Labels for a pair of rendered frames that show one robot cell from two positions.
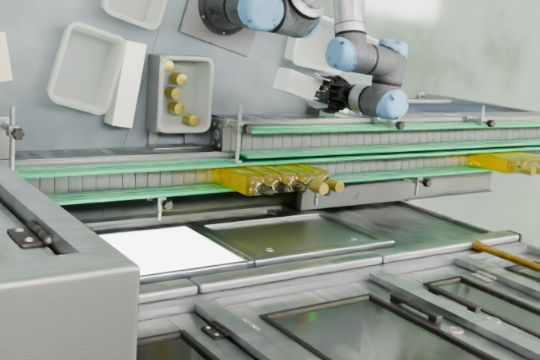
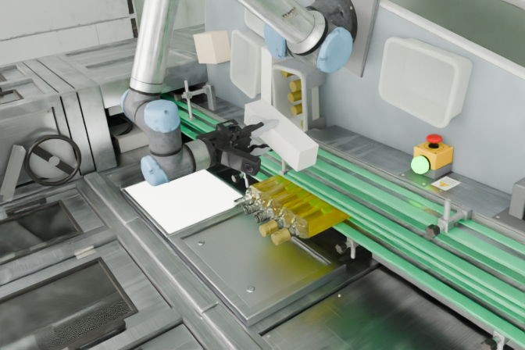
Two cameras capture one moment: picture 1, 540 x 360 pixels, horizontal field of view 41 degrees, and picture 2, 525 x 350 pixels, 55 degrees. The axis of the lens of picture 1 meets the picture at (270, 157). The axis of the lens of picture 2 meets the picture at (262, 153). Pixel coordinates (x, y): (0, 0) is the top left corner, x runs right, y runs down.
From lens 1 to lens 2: 250 cm
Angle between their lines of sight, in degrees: 88
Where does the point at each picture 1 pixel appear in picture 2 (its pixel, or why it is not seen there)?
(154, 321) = (98, 222)
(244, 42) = (355, 62)
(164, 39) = not seen: hidden behind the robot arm
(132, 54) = (265, 58)
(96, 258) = not seen: outside the picture
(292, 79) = (248, 115)
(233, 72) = (352, 91)
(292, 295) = (137, 269)
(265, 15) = (272, 44)
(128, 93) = (266, 87)
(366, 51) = (129, 108)
